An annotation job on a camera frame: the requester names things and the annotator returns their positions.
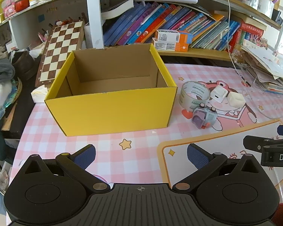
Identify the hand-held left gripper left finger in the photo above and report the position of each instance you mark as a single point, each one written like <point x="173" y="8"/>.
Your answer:
<point x="85" y="156"/>

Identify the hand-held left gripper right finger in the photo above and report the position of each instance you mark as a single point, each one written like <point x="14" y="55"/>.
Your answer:
<point x="198" y="156"/>

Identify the grey purple toy camera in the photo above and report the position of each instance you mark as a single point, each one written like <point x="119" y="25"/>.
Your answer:
<point x="204" y="117"/>

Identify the yellow cardboard box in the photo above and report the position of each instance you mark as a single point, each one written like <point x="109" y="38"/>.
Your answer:
<point x="108" y="113"/>

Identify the clear tape roll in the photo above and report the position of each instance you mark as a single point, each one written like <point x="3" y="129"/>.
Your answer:
<point x="195" y="104"/>

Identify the white eraser block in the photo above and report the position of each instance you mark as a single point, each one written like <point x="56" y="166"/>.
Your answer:
<point x="235" y="102"/>

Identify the white charger plug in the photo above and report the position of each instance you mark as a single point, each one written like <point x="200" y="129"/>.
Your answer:
<point x="218" y="94"/>

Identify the pink checked cartoon mat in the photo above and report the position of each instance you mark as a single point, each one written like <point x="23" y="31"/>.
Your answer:
<point x="96" y="146"/>

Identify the stack of papers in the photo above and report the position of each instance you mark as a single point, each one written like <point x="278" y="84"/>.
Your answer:
<point x="266" y="70"/>

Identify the patterned pencil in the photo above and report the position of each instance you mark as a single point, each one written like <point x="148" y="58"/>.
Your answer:
<point x="243" y="78"/>

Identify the white crumpled tissue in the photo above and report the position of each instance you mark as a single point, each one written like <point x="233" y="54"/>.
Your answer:
<point x="39" y="94"/>

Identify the shiny plastic bag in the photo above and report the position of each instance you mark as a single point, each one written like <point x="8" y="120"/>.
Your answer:
<point x="0" y="106"/>

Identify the red book set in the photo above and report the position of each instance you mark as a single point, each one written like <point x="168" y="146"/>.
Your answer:
<point x="251" y="34"/>

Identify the wooden chessboard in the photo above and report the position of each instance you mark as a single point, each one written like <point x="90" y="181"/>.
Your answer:
<point x="61" y="49"/>

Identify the orange white carton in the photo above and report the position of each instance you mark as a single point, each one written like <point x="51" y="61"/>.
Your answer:
<point x="169" y="36"/>
<point x="167" y="46"/>

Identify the grey folded cloth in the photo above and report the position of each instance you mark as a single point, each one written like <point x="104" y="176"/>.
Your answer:
<point x="1" y="71"/>

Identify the white cup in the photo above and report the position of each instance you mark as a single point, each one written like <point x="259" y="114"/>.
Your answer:
<point x="265" y="4"/>

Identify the row of colourful books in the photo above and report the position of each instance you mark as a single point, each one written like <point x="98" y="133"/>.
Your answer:
<point x="141" y="26"/>

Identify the open black white book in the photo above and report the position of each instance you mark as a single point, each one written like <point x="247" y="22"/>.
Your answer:
<point x="118" y="9"/>

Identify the red round jar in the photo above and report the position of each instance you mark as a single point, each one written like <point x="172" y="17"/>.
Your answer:
<point x="21" y="4"/>

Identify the pink small box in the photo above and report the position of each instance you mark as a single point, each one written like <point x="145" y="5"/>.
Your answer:
<point x="9" y="9"/>

